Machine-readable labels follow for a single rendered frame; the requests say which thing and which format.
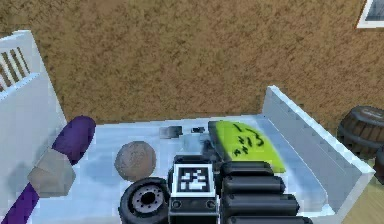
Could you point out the brown round ball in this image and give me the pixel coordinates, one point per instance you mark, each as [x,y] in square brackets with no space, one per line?
[135,161]

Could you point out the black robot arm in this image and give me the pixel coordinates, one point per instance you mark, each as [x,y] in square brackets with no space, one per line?
[250,196]

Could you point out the white framed wall picture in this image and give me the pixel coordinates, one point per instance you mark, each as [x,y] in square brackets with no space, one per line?
[371,13]

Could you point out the brown wooden barrel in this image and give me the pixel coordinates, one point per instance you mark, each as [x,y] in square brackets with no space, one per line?
[361,131]

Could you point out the small black flat object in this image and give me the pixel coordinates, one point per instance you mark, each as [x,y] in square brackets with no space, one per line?
[198,129]

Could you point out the white bed frame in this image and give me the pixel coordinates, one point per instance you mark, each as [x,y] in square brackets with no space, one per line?
[100,196]

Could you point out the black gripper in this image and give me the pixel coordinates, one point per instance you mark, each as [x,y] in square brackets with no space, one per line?
[130,204]

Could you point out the green book with black scribbles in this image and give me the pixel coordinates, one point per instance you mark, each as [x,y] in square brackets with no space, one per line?
[253,146]

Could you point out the grey angular block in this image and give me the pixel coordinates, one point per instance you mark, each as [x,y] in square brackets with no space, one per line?
[51,175]

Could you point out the purple long cushion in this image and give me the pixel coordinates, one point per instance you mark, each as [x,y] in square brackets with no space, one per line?
[76,136]

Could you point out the small grey flat box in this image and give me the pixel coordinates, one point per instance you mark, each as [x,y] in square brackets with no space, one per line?
[170,132]

